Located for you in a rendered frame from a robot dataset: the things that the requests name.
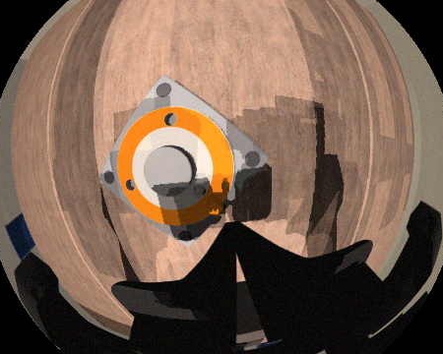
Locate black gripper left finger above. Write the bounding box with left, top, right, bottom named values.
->
left=111, top=221, right=237, bottom=349

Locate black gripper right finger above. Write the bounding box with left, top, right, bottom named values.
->
left=232, top=221, right=372, bottom=342

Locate orange round plate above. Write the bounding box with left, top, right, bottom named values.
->
left=118, top=106, right=234, bottom=227

